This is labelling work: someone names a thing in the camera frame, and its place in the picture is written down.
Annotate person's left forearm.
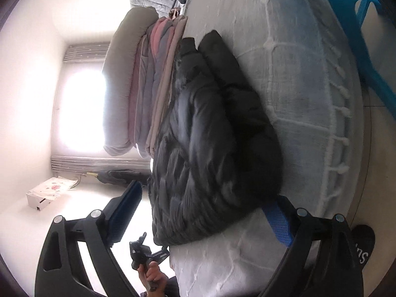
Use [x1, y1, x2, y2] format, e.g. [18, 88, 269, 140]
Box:
[139, 277, 181, 297]

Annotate hanging dark clothes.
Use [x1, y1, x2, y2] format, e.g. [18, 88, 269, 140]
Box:
[97, 169, 152, 189]

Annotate black slipper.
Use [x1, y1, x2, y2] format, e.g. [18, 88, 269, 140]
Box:
[352, 224, 376, 268]

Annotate bright window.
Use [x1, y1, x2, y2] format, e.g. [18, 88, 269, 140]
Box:
[57, 62, 108, 158]

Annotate grey patterned curtain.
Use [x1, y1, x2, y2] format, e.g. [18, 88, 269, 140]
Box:
[63, 44, 111, 65]
[51, 154, 153, 174]

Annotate stack of folded quilts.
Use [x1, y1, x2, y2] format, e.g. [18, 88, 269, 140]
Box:
[145, 15, 189, 161]

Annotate black puffer jacket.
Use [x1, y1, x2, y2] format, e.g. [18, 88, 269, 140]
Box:
[147, 30, 283, 246]

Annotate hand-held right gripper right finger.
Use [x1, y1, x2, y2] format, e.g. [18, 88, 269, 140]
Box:
[258, 195, 366, 297]

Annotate person's left hand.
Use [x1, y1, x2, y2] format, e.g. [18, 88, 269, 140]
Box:
[138, 260, 169, 294]

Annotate pink folded blanket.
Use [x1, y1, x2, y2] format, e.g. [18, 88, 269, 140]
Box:
[153, 18, 168, 58]

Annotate blue-grey folded quilt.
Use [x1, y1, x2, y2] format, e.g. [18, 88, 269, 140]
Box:
[136, 19, 175, 155]

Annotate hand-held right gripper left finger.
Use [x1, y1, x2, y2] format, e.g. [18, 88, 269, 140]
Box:
[34, 179, 144, 297]

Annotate bed with grey checked cover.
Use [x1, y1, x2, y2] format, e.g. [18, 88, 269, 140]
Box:
[170, 0, 366, 297]

